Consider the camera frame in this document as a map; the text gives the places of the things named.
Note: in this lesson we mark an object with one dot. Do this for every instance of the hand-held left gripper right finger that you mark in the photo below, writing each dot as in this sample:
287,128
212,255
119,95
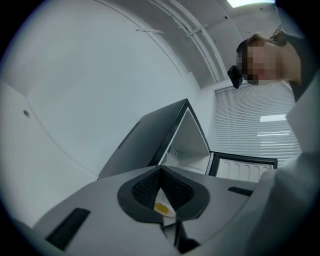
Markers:
215,195

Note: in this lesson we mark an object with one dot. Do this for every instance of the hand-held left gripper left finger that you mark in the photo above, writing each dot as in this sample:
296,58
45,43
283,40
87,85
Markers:
105,225

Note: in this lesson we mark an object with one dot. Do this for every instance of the white round plate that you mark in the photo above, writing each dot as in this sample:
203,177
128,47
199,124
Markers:
162,196

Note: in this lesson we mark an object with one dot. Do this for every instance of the yellow corn kernel food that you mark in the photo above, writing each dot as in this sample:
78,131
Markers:
162,208

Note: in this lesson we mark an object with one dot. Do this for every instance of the black mini fridge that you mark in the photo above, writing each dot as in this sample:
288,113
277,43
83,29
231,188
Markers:
140,140

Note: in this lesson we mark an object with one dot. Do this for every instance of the white window blinds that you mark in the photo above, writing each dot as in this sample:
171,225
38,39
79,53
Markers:
237,120

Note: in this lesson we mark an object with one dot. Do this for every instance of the white ceiling pipes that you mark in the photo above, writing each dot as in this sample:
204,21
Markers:
206,53

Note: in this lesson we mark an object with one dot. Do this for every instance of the person's head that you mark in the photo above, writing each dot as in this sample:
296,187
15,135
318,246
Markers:
270,62

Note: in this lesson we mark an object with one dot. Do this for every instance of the person's dark clothing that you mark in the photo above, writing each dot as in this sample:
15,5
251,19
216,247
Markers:
306,62

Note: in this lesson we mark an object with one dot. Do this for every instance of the ceiling light panel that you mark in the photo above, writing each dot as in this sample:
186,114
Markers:
247,2

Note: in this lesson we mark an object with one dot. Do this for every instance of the black head-mounted camera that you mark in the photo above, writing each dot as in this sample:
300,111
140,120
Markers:
235,76

